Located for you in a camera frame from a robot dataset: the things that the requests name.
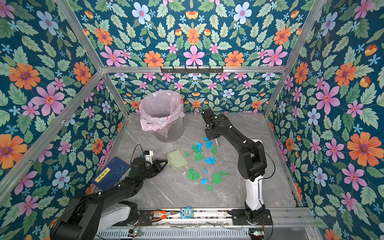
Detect black wall hook rail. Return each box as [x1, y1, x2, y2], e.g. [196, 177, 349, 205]
[160, 66, 224, 74]

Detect blue owl figurine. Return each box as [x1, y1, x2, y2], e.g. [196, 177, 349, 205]
[180, 207, 194, 219]

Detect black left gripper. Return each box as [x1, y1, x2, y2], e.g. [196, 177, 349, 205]
[138, 159, 168, 183]

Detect light green dustpan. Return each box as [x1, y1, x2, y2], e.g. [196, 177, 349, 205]
[167, 150, 189, 169]

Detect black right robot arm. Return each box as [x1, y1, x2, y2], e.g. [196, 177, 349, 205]
[202, 109, 267, 224]

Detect metal mesh trash bin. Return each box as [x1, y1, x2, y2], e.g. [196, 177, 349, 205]
[154, 117, 184, 143]

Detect green paper scrap right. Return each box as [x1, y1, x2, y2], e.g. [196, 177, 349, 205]
[212, 171, 230, 185]

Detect blue book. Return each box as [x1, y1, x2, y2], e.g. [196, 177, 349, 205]
[92, 157, 131, 191]

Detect blue paper scrap top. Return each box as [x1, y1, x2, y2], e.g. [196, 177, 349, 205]
[204, 137, 213, 149]

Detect large green paper scrap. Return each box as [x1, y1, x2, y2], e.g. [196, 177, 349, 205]
[186, 168, 200, 181]

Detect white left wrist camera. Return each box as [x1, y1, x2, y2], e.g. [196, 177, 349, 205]
[143, 151, 154, 164]

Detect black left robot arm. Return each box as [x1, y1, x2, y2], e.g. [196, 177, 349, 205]
[50, 157, 168, 240]

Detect pink plastic bin liner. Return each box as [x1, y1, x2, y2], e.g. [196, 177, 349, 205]
[139, 90, 185, 134]

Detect green scrap strip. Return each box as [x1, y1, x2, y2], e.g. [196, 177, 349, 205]
[211, 146, 218, 156]

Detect orange handled pliers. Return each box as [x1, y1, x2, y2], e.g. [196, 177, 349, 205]
[150, 210, 181, 222]

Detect green blue scrap upper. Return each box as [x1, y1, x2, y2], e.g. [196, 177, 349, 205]
[191, 142, 203, 154]

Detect blue crumpled paper scrap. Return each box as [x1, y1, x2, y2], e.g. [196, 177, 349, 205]
[205, 157, 216, 165]

